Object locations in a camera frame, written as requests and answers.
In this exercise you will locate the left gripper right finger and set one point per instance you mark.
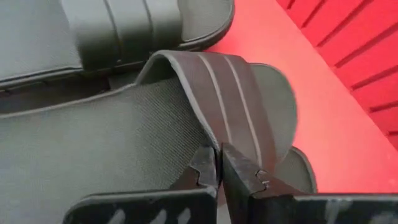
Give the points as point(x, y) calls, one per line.
point(264, 205)

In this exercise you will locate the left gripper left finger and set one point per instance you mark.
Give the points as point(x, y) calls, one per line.
point(186, 205)

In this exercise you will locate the black rubber slide sandal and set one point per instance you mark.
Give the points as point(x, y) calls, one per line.
point(124, 28)
point(93, 140)

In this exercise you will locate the red plastic bin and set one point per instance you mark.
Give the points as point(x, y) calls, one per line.
point(326, 124)

